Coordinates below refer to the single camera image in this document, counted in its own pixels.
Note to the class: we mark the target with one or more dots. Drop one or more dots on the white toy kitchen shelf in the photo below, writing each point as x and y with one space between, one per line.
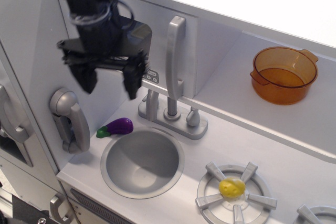
308 126

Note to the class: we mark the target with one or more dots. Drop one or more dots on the grey round sink basin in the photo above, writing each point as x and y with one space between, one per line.
143 164

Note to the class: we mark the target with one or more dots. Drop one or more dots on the grey oven door handle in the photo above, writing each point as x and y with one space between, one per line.
60 210

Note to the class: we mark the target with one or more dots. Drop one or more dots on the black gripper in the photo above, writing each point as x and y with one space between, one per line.
107 41

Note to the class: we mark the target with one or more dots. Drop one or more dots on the white toy microwave door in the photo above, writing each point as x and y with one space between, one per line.
158 19

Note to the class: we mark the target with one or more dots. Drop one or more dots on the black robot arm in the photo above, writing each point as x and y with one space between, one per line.
97 8

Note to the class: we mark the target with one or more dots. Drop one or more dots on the purple toy eggplant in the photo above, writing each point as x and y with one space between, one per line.
119 126

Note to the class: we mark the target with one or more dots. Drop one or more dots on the grey stove burner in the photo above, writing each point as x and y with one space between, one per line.
254 206
317 214

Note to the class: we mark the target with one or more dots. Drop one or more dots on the grey fridge door handle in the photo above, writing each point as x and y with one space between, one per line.
13 116

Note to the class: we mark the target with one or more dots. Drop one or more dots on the orange transparent plastic pot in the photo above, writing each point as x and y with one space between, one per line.
283 75

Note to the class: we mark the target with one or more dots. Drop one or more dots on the grey toy faucet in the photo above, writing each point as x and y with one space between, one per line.
167 113

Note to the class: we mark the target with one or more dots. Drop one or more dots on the yellow toy potato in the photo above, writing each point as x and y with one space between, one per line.
231 187

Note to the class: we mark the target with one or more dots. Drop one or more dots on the grey toy wall phone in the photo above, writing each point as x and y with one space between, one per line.
70 121

